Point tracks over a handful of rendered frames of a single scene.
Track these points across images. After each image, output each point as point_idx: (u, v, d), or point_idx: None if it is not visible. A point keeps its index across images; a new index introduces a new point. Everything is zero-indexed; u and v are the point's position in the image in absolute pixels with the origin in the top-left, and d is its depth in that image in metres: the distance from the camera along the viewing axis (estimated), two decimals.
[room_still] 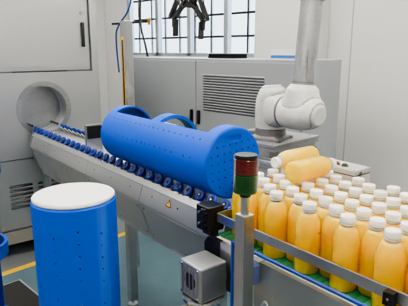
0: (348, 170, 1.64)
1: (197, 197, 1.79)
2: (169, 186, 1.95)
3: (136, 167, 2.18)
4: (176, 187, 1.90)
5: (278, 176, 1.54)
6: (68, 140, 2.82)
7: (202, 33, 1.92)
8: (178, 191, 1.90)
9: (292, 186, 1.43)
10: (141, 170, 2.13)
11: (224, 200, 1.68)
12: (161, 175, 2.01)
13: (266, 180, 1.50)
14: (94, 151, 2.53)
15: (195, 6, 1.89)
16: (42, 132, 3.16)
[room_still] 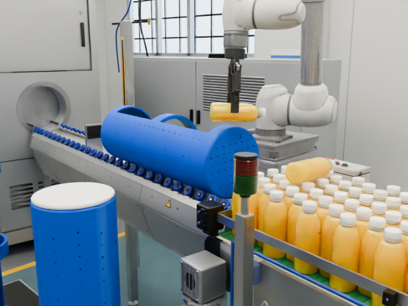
0: (348, 170, 1.64)
1: (197, 197, 1.79)
2: (169, 186, 1.95)
3: (136, 167, 2.18)
4: (176, 187, 1.90)
5: (278, 176, 1.54)
6: (68, 140, 2.82)
7: None
8: (178, 191, 1.90)
9: (292, 186, 1.43)
10: (141, 170, 2.13)
11: (224, 200, 1.68)
12: (161, 175, 2.01)
13: (266, 180, 1.50)
14: (94, 151, 2.53)
15: None
16: (42, 132, 3.16)
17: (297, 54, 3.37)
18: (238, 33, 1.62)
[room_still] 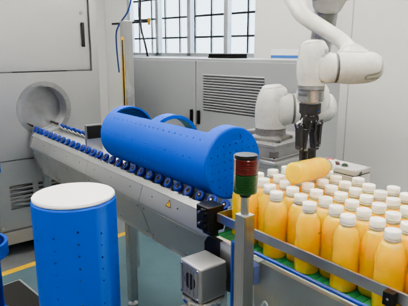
0: (348, 170, 1.64)
1: (197, 197, 1.79)
2: (169, 186, 1.95)
3: (136, 167, 2.18)
4: (176, 187, 1.90)
5: (278, 176, 1.54)
6: (68, 140, 2.82)
7: None
8: (178, 191, 1.90)
9: (292, 186, 1.43)
10: (141, 170, 2.13)
11: (224, 200, 1.68)
12: (161, 175, 2.01)
13: (266, 180, 1.50)
14: (94, 151, 2.53)
15: (302, 130, 1.60)
16: (42, 132, 3.16)
17: (297, 54, 3.37)
18: None
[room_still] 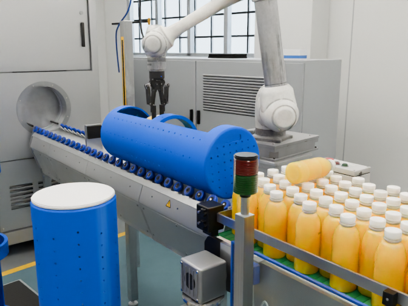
0: (348, 170, 1.64)
1: (197, 197, 1.79)
2: (169, 186, 1.95)
3: (136, 167, 2.18)
4: (176, 187, 1.90)
5: (278, 176, 1.54)
6: (68, 140, 2.82)
7: (153, 115, 2.23)
8: (178, 191, 1.90)
9: (292, 186, 1.43)
10: (141, 170, 2.13)
11: (224, 200, 1.68)
12: (161, 175, 2.01)
13: (266, 180, 1.50)
14: (94, 151, 2.53)
15: (152, 90, 2.22)
16: (42, 132, 3.16)
17: (297, 54, 3.37)
18: None
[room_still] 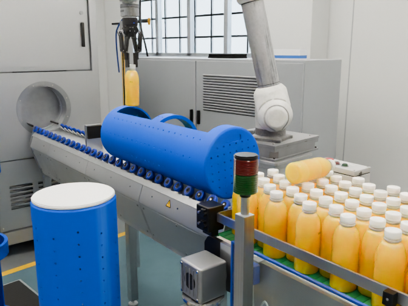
0: (348, 170, 1.64)
1: (197, 197, 1.79)
2: (169, 186, 1.95)
3: (136, 167, 2.18)
4: (176, 187, 1.90)
5: (278, 176, 1.54)
6: (68, 140, 2.82)
7: (127, 62, 2.25)
8: (178, 191, 1.90)
9: (292, 186, 1.43)
10: (141, 170, 2.13)
11: (224, 200, 1.68)
12: (161, 175, 2.01)
13: (266, 180, 1.50)
14: (94, 151, 2.53)
15: (125, 37, 2.23)
16: (42, 132, 3.16)
17: (297, 54, 3.37)
18: None
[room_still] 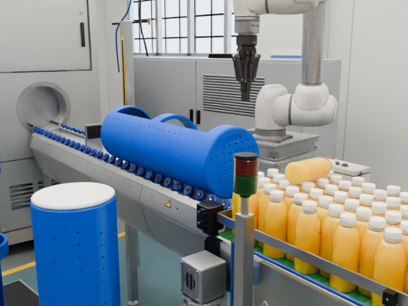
0: (348, 170, 1.64)
1: (197, 197, 1.79)
2: (169, 186, 1.95)
3: (136, 167, 2.18)
4: (176, 187, 1.90)
5: (278, 176, 1.54)
6: (68, 140, 2.82)
7: (246, 94, 1.68)
8: (178, 191, 1.90)
9: (292, 186, 1.43)
10: (141, 170, 2.13)
11: (224, 200, 1.68)
12: (161, 175, 2.01)
13: (266, 180, 1.50)
14: (94, 151, 2.53)
15: (251, 62, 1.66)
16: (42, 132, 3.16)
17: (297, 54, 3.37)
18: (237, 19, 1.59)
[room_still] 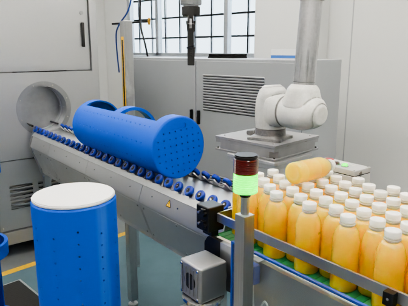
0: (348, 170, 1.64)
1: (200, 192, 1.79)
2: (172, 183, 1.95)
3: (130, 172, 2.20)
4: (176, 184, 1.91)
5: (278, 176, 1.54)
6: (68, 140, 2.82)
7: (192, 59, 1.92)
8: (176, 183, 1.93)
9: (292, 186, 1.43)
10: (139, 172, 2.14)
11: (224, 200, 1.68)
12: (155, 182, 2.02)
13: (266, 180, 1.50)
14: (93, 149, 2.55)
15: None
16: (42, 132, 3.16)
17: None
18: None
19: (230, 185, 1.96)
